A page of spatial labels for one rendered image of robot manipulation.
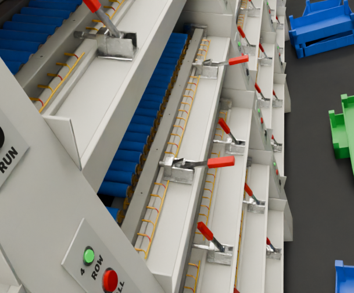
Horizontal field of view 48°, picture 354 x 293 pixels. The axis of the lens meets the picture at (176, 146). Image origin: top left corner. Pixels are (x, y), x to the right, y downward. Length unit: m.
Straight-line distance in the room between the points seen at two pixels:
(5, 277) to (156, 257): 0.24
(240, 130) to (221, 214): 0.25
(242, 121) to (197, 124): 0.32
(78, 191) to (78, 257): 0.05
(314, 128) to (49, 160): 1.53
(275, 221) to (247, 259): 0.33
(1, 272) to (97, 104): 0.18
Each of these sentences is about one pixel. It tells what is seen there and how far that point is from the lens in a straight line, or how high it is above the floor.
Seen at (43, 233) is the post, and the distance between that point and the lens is 0.28.
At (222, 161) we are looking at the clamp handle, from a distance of 0.51.
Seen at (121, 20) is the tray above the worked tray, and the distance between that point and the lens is 0.53.
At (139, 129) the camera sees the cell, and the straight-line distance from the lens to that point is 0.60.
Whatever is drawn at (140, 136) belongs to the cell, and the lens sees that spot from 0.58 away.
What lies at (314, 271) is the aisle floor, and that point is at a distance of 1.30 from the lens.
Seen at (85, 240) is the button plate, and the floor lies 0.90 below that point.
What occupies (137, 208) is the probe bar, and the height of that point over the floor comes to 0.78.
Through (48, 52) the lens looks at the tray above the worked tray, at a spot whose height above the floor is 0.98.
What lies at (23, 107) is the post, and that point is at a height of 1.00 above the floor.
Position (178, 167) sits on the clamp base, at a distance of 0.55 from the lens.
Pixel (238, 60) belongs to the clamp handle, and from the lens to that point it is 0.73.
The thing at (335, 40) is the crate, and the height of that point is 0.05.
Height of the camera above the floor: 1.09
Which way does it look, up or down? 35 degrees down
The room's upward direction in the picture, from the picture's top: 26 degrees counter-clockwise
